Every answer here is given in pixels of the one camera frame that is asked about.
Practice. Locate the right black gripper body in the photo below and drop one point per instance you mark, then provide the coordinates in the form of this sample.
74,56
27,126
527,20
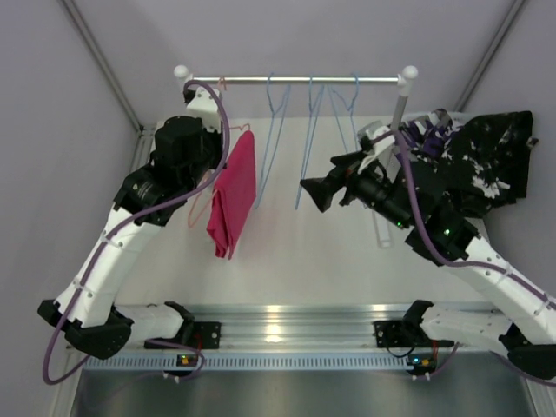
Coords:
377,192

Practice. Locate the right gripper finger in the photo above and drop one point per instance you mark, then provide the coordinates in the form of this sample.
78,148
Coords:
322,190
347,163

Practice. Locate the blue hanger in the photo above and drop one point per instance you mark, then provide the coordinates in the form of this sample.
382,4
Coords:
349,107
277,118
314,107

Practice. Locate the black camouflage trousers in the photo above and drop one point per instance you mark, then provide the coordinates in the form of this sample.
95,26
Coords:
486,165

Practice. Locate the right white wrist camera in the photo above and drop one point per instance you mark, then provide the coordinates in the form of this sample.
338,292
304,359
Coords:
375,139

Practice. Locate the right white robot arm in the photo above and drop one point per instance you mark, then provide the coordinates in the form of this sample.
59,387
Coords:
522,331

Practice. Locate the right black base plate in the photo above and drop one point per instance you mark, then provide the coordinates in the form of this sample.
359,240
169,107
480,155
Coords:
399,334

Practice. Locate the purple camouflage trousers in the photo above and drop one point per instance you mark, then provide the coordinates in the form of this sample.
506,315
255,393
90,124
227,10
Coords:
428,135

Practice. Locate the pink hanger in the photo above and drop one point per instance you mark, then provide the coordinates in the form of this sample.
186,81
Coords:
196,214

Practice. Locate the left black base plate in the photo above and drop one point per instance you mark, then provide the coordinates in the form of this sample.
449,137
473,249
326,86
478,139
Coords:
194,334

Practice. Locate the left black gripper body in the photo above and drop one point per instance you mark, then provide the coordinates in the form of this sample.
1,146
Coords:
213,151

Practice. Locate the white clothes rack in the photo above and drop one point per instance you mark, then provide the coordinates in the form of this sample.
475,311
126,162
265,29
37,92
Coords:
344,84

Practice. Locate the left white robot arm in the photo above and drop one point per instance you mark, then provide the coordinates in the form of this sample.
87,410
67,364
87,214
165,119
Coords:
85,311

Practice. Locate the pink trousers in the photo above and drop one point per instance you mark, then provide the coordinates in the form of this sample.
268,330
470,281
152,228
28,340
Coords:
234,197

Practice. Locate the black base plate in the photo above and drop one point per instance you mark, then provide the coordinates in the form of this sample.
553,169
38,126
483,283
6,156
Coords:
194,334
399,334

